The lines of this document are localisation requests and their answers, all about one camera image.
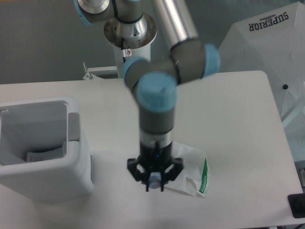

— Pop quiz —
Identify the black device at table edge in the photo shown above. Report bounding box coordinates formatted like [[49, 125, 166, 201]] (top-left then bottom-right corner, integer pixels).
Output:
[[287, 193, 305, 219]]

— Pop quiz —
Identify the white plastic trash can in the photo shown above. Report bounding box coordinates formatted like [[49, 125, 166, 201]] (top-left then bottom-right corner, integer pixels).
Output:
[[0, 96, 94, 202]]

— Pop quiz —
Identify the white Superior umbrella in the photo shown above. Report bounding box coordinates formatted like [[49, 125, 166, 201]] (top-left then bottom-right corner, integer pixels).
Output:
[[214, 1, 305, 134]]

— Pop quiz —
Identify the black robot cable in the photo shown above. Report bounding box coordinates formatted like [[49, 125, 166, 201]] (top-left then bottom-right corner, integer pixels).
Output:
[[120, 37, 129, 64]]

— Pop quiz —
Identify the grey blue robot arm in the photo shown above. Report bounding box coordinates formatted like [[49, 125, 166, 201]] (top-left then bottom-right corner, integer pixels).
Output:
[[74, 0, 221, 189]]

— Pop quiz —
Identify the white green plastic wrapper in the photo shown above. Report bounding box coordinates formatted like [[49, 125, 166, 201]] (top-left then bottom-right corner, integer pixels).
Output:
[[164, 142, 209, 198]]

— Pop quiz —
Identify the crushed clear plastic bottle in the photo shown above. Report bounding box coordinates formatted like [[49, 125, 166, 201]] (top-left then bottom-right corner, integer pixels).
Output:
[[148, 172, 162, 189]]

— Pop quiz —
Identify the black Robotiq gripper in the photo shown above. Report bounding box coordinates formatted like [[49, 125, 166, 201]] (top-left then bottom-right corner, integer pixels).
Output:
[[127, 143, 184, 192]]

